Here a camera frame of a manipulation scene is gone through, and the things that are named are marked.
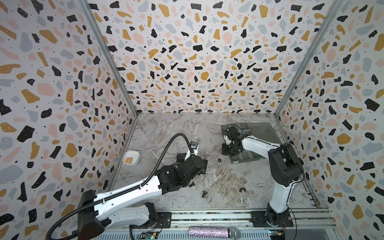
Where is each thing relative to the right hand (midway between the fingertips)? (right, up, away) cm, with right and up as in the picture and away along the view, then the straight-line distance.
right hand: (220, 149), depth 96 cm
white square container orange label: (-56, -4, -3) cm, 56 cm away
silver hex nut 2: (-10, -4, +2) cm, 11 cm away
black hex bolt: (-17, -18, -11) cm, 27 cm away
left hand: (-14, +1, -23) cm, 27 cm away
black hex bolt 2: (-11, -22, -14) cm, 28 cm away
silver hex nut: (-15, +6, +11) cm, 19 cm away
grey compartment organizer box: (+32, +12, +13) cm, 36 cm away
